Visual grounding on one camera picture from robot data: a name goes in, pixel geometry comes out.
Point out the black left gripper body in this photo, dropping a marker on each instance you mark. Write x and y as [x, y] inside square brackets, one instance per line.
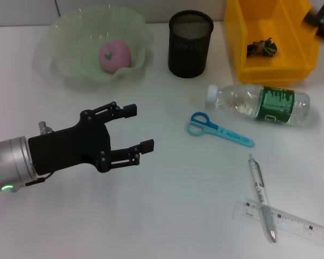
[70, 148]

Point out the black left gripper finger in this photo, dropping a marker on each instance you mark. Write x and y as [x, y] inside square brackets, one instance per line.
[129, 110]
[147, 145]

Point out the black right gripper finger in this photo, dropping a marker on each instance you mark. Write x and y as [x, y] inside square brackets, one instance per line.
[310, 18]

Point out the green plastic wrapper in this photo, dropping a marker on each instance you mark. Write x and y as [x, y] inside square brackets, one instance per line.
[262, 48]

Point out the pink toy peach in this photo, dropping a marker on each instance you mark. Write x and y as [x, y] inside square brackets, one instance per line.
[114, 55]

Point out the clear green-label water bottle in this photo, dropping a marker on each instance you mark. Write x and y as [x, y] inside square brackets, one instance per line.
[275, 103]

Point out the translucent green fruit plate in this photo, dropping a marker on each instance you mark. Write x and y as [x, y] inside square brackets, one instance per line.
[75, 54]

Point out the blue scissors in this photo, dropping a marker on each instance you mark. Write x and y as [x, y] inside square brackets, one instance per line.
[229, 135]

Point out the black mesh pen cup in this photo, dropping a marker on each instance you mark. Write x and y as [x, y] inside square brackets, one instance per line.
[190, 48]

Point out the clear silver ballpoint pen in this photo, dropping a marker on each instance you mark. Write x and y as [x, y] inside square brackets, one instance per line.
[259, 186]

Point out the clear plastic ruler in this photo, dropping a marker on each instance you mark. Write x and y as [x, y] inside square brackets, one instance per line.
[299, 225]

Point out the yellow plastic bin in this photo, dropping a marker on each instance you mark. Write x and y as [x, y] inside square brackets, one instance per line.
[259, 67]

